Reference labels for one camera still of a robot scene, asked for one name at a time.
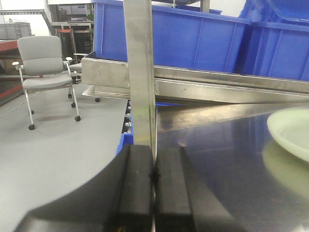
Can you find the dark background storage shelving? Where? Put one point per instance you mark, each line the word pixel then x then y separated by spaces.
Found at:
pixel 73 21

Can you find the grey storage crate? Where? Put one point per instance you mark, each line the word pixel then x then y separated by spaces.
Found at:
pixel 15 30

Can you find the grey office chair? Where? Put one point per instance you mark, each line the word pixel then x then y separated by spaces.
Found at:
pixel 43 68

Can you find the red edged work table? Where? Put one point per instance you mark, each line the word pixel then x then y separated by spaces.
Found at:
pixel 10 85

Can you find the stainless steel shelf rack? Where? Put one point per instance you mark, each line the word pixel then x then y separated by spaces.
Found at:
pixel 192 98

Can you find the blue plastic bin right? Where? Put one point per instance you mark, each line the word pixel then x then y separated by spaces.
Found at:
pixel 276 44

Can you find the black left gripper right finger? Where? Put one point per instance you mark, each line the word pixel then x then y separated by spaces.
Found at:
pixel 184 203

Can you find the pale green plate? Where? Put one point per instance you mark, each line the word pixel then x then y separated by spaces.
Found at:
pixel 290 129

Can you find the blue crate lower shelf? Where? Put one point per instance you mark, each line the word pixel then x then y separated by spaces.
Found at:
pixel 127 136

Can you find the blue plastic bin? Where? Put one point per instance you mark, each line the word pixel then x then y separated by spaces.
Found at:
pixel 276 44
pixel 182 38

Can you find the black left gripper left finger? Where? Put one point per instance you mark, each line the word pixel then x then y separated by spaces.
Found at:
pixel 117 199

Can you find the blue plastic bin left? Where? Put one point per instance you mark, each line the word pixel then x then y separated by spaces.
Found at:
pixel 182 38

